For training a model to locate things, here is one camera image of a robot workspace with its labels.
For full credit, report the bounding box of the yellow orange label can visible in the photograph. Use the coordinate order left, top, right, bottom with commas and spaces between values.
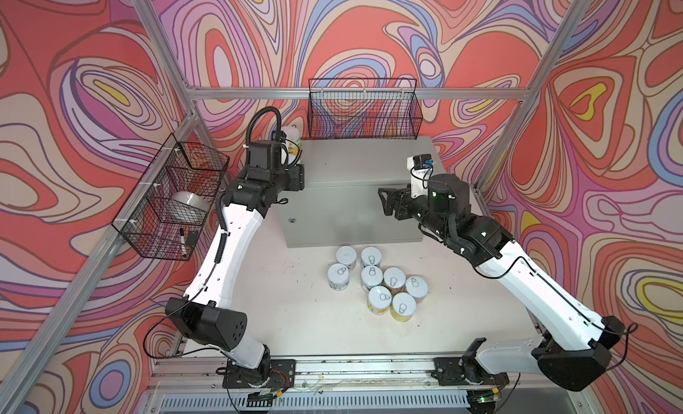
281, 126, 302, 165

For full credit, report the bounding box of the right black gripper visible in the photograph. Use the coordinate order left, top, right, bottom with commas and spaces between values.
377, 183, 451, 241

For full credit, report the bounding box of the black wire basket back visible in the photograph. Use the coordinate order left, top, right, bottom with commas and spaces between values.
307, 77, 423, 140

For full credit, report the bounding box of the black wire basket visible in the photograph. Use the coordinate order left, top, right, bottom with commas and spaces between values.
111, 135, 229, 261
307, 77, 423, 140

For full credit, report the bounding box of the silver tape roll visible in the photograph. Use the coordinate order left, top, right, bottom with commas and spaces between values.
172, 191, 210, 213

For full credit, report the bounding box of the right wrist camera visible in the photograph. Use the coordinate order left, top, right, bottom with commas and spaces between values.
407, 153, 434, 189

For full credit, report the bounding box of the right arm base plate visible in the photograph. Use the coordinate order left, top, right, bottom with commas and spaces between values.
430, 357, 510, 387

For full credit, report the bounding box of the black wire basket left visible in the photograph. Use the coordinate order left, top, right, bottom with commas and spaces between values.
111, 135, 229, 261

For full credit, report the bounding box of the teal label can back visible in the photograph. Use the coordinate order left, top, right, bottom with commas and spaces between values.
360, 247, 382, 267

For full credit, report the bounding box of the grey metal cabinet box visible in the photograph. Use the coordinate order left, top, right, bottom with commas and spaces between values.
271, 136, 445, 248

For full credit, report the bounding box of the red label can right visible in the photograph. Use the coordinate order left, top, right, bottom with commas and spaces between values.
404, 276, 430, 303

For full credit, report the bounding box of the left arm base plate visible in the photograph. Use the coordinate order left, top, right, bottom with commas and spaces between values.
216, 358, 296, 392

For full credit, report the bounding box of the yellow label can front-right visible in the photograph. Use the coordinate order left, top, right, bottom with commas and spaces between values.
391, 292, 417, 323

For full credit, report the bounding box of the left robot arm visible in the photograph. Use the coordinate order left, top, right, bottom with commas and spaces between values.
165, 136, 304, 371

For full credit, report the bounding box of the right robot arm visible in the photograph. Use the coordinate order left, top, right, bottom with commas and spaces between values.
378, 174, 626, 392

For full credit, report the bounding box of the aluminium front rail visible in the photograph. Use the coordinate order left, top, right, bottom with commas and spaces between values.
148, 352, 583, 394

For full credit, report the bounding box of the yellow label can front-left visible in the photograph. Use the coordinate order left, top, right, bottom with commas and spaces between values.
367, 286, 393, 315

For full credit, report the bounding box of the pink label can plain lid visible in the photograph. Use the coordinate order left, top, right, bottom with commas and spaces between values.
335, 246, 358, 270

